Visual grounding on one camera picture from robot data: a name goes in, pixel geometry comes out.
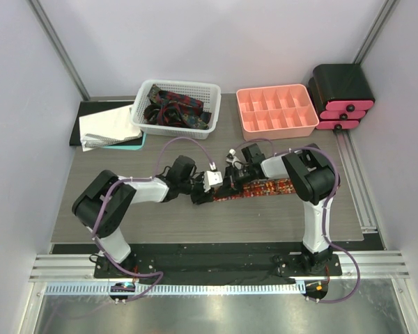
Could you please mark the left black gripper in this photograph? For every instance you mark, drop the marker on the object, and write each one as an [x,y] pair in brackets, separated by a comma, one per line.
[202,197]

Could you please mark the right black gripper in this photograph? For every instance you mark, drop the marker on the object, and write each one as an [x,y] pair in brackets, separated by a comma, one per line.
[230,184]

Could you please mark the multicoloured patterned tie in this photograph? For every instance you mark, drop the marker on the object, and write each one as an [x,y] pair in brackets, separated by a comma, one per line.
[260,188]

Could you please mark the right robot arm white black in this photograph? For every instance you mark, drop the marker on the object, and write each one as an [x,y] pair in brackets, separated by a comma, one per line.
[315,181]

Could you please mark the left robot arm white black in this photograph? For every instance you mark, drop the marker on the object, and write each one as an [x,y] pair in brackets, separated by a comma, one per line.
[103,205]

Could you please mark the dark red blue ties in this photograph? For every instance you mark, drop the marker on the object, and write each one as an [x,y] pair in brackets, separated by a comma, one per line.
[175,110]

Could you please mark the teal tray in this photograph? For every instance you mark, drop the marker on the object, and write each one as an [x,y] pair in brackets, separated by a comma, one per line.
[135,144]

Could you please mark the pink compartment organizer tray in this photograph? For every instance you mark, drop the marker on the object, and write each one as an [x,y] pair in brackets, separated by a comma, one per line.
[276,112]

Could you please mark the white plastic mesh basket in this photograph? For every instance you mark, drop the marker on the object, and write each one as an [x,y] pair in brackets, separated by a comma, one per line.
[208,93]

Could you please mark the white folded cloth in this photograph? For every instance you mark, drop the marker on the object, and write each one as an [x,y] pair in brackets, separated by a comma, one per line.
[107,128]

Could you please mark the black pink drawer unit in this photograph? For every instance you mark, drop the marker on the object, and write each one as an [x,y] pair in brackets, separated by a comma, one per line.
[341,95]

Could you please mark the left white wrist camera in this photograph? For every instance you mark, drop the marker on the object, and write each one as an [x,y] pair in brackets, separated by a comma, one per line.
[212,179]

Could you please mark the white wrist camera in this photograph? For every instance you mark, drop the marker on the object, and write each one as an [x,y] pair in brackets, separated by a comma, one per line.
[212,179]
[233,160]

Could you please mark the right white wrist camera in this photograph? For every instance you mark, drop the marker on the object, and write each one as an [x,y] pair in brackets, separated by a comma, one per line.
[233,160]

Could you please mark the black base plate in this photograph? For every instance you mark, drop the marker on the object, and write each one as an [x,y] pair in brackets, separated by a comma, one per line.
[219,263]

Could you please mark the aluminium rail frame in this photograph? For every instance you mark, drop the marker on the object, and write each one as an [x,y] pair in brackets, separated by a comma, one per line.
[75,274]

